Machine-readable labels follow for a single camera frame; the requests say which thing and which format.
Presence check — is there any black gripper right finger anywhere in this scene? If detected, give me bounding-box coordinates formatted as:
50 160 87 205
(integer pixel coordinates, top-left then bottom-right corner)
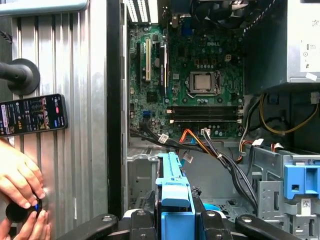
191 185 297 240

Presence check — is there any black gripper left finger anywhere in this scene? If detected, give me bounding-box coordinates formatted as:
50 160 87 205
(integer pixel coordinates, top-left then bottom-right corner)
56 189 159 240

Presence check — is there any hard disk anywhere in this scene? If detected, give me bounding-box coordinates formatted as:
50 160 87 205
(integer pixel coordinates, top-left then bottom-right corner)
155 151 199 240

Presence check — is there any round black tool blue ring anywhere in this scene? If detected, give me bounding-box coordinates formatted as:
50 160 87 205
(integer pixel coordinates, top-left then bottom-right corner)
5 197 43 225

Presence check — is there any metal disk bay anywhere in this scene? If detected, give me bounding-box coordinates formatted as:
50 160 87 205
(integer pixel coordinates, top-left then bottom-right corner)
126 147 258 218

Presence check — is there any person's right hand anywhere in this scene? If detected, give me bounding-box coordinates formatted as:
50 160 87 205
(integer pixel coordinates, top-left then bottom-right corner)
0 209 51 240

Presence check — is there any person's left hand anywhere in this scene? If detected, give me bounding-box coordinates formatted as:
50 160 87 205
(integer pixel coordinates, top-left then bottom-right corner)
0 138 47 210

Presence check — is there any metal optical drive cage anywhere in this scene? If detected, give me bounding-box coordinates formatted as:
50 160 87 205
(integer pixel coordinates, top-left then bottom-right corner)
249 143 320 240

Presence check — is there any blue plastic drive latch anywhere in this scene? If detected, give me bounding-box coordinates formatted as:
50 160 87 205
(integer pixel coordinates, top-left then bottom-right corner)
283 164 320 201

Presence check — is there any black RAM slot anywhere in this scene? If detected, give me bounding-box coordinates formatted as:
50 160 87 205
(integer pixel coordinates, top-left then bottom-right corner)
166 111 244 118
166 105 244 112

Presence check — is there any black open PC case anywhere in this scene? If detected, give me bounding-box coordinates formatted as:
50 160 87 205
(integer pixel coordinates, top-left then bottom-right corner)
106 0 320 240

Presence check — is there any CPU socket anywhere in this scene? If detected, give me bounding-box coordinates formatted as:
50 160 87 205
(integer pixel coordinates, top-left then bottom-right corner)
187 70 223 99

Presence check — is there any metal socket cover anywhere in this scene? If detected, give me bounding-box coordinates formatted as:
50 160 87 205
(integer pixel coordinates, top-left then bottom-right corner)
188 70 222 95

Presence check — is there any silver CPU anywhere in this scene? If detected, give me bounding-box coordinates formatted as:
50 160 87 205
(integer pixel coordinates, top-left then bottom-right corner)
194 74 213 91

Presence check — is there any green motherboard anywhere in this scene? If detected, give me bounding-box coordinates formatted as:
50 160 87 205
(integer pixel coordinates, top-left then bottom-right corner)
127 23 245 140

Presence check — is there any black smartphone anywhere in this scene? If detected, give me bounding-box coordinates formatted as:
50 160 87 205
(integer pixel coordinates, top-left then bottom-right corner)
0 93 69 138

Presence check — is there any black expansion slot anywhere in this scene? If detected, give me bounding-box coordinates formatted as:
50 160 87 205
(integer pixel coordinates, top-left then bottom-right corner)
136 41 142 87

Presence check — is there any cream expansion slot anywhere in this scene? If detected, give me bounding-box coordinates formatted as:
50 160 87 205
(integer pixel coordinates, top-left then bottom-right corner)
145 37 152 83

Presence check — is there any grey power supply unit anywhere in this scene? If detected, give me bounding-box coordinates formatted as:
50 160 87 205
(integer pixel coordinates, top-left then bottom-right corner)
242 0 320 95

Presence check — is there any black case fan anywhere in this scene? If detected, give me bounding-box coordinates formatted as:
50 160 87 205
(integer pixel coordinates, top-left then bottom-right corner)
191 0 251 29

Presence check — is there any light blue SATA wire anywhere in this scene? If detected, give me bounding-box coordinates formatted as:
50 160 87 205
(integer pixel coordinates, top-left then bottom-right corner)
180 133 221 213

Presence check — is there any black cable bundle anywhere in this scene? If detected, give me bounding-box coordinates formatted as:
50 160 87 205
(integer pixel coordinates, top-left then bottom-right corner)
129 122 259 213

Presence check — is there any multicolour power wire bundle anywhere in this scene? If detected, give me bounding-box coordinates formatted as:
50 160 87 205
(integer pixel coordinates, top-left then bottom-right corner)
237 94 266 163

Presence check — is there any orange SATA wire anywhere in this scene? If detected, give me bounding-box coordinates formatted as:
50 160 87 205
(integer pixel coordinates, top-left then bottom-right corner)
179 128 214 157

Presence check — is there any yellow wire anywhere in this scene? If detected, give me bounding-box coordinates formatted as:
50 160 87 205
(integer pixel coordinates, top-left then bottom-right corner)
258 92 320 135

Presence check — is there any wire locking lever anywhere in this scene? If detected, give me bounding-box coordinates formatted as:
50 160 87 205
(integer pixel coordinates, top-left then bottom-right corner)
185 91 221 99

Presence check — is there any black round suction mount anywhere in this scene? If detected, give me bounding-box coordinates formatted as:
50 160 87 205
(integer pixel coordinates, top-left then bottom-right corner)
0 58 41 96

